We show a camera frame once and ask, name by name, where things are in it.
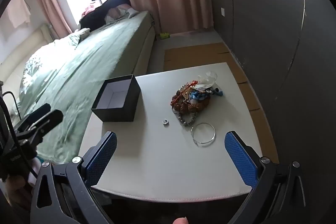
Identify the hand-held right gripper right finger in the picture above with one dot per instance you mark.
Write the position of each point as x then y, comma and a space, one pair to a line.
241, 158

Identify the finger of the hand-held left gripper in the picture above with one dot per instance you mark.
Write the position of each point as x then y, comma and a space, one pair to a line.
51, 119
35, 114

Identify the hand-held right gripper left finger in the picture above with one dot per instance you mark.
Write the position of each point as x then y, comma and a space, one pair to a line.
105, 158

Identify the black box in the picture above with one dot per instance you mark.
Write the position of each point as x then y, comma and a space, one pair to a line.
126, 106

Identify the pile of beaded jewelry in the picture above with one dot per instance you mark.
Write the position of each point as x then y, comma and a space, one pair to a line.
190, 106

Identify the person's right hand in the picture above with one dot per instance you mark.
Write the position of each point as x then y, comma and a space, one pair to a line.
181, 220

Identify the silver bangle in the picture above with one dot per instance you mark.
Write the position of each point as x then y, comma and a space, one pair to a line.
203, 135

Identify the green bedsheet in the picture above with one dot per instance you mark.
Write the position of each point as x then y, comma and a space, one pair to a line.
86, 69

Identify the cream padded headboard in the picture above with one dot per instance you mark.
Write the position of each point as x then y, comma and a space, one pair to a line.
23, 52

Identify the clear plastic bag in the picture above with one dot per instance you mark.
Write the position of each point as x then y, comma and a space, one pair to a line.
207, 81

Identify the pale pink hanging cloth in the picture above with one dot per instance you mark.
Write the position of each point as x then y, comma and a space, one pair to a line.
18, 10

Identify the white square table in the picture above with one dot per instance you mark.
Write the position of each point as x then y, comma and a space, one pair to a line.
194, 54

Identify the dark cloth pile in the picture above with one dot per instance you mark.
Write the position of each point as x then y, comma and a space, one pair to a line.
105, 11

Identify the bed with cream base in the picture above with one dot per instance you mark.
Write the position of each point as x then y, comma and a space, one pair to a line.
145, 40

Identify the small green floor item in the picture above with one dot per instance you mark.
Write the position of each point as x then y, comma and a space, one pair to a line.
162, 35

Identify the white wall socket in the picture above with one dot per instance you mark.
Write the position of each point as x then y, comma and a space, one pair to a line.
222, 12

